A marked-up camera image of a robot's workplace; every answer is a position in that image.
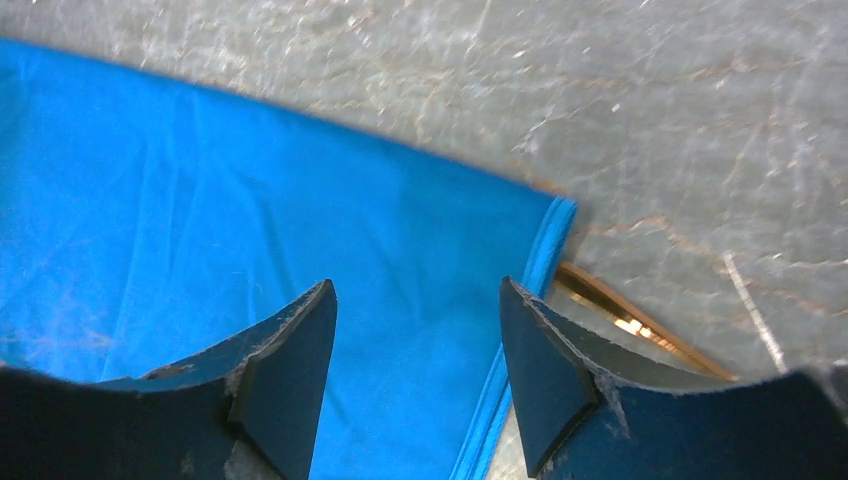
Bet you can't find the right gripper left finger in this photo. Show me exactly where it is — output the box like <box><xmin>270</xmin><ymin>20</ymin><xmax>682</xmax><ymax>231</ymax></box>
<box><xmin>1</xmin><ymin>280</ymin><xmax>337</xmax><ymax>479</ymax></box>

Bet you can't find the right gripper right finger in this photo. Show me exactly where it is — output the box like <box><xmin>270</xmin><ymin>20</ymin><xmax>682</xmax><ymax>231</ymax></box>
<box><xmin>500</xmin><ymin>278</ymin><xmax>847</xmax><ymax>479</ymax></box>

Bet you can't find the blue cloth napkin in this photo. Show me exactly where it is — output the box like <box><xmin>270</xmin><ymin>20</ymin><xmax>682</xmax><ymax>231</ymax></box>
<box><xmin>1</xmin><ymin>40</ymin><xmax>577</xmax><ymax>479</ymax></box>

